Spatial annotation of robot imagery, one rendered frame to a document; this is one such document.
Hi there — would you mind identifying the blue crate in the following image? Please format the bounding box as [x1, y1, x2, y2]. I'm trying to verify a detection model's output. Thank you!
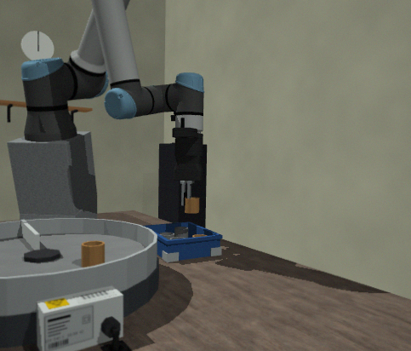
[144, 222, 223, 262]

